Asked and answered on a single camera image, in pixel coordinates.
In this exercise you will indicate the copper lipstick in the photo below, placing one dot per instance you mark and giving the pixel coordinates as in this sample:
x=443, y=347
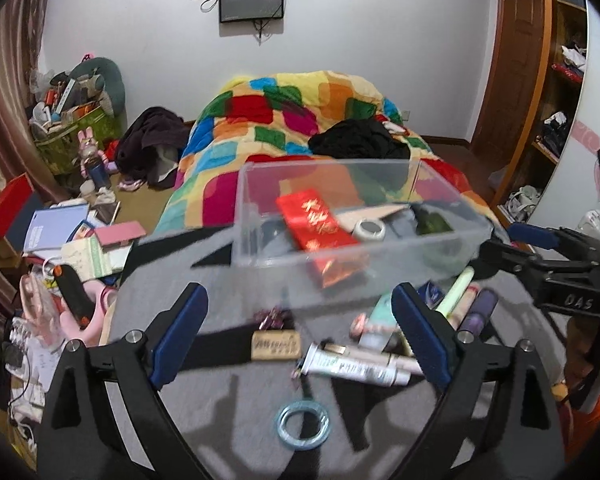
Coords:
x=358, y=325

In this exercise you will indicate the white ointment tube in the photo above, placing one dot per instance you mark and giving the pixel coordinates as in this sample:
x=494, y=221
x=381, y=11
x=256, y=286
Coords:
x=355, y=370

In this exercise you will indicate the black garment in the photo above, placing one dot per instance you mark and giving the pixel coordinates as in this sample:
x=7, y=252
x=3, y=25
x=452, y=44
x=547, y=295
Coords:
x=360, y=140

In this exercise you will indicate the colourful patchwork blanket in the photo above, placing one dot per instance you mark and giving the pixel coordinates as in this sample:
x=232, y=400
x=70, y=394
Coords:
x=260, y=115

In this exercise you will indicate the mint green bottle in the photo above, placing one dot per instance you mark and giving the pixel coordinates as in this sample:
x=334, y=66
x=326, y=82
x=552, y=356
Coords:
x=382, y=312

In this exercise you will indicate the green and white book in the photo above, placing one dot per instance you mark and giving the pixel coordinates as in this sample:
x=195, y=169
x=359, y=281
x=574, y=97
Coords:
x=82, y=257

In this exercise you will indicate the purple binder clips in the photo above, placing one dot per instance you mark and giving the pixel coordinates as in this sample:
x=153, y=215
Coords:
x=272, y=319

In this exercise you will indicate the white wardrobe panel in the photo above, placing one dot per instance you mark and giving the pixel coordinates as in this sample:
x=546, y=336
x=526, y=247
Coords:
x=595, y=85

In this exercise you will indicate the red box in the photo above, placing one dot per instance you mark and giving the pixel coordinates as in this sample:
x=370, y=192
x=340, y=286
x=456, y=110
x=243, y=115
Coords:
x=5, y=205

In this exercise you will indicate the dark green jar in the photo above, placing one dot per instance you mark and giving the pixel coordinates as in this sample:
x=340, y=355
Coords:
x=430, y=222

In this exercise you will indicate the small black monitor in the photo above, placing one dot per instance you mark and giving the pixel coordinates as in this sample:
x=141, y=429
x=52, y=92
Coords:
x=252, y=1

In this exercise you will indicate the blue bottle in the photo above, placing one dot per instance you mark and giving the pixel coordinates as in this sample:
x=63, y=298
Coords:
x=99, y=174

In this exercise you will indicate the wooden door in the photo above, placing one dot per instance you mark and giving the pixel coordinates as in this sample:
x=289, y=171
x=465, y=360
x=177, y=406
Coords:
x=515, y=60

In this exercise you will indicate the pink flat box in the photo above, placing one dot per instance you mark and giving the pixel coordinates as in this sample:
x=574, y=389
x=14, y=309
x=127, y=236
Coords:
x=120, y=235

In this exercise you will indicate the brown striped curtain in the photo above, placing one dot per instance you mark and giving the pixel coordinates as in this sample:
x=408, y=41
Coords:
x=5, y=85

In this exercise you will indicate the white paper sheets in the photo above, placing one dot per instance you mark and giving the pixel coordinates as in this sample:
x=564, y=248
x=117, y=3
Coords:
x=27, y=375

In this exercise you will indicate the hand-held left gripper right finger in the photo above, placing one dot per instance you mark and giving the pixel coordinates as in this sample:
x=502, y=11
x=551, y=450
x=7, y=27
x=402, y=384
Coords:
x=422, y=332

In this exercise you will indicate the dark purple garment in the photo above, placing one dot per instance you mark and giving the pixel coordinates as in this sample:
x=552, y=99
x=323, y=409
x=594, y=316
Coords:
x=150, y=135

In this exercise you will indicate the light green tube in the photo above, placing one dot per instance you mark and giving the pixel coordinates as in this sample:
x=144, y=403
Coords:
x=455, y=290

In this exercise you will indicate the grey patterned tablecloth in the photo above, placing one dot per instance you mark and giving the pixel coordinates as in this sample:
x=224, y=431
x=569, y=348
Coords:
x=240, y=400

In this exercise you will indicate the black tool with orange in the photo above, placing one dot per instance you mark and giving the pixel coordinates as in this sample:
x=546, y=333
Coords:
x=72, y=295

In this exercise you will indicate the purple tube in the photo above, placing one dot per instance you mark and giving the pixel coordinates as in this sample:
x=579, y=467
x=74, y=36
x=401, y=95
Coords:
x=480, y=310

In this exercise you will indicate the white shoes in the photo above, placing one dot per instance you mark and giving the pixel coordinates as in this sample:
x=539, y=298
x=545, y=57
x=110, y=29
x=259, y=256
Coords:
x=522, y=202

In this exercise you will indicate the grey-green neck pillow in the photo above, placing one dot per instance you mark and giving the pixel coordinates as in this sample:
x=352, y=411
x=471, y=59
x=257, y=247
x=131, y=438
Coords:
x=112, y=77

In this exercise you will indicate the white tape roll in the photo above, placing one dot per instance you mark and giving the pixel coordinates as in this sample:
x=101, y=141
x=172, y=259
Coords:
x=356, y=231

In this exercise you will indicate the wooden shelf unit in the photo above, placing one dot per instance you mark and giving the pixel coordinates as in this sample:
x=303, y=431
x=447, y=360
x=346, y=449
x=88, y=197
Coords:
x=547, y=85

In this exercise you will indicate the tan paper piece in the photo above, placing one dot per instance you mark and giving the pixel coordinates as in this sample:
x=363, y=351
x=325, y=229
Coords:
x=375, y=212

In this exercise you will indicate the pink bunny toy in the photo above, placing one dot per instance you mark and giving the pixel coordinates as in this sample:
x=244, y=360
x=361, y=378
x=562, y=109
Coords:
x=87, y=147

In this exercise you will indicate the red envelope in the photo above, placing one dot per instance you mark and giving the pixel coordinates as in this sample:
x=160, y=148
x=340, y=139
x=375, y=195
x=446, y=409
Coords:
x=315, y=225

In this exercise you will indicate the green bag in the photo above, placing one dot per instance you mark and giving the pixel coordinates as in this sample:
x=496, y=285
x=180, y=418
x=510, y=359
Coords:
x=70, y=145

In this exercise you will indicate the small blue box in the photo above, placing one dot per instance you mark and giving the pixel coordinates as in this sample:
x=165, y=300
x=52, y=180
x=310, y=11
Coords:
x=432, y=295

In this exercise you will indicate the blue notebook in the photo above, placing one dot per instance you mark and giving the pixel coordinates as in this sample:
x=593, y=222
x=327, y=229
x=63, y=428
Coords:
x=55, y=225

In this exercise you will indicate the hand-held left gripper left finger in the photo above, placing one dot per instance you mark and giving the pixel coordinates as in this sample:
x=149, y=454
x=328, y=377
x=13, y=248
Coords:
x=180, y=332

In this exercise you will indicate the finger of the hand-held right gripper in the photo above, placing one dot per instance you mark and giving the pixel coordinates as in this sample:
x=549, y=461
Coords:
x=530, y=235
x=505, y=260

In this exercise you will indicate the pink tube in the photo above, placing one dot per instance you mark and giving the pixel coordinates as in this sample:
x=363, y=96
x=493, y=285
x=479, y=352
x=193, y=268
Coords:
x=467, y=305

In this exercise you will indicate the rose gold hand mirror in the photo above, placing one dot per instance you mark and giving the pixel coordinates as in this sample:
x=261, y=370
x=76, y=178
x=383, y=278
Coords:
x=40, y=310

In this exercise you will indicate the pink curved holder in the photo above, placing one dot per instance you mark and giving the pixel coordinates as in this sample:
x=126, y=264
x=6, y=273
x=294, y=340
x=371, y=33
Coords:
x=97, y=310

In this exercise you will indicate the clear plastic box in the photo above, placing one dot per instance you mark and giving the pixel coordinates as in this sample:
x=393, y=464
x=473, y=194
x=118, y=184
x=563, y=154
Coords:
x=252, y=210

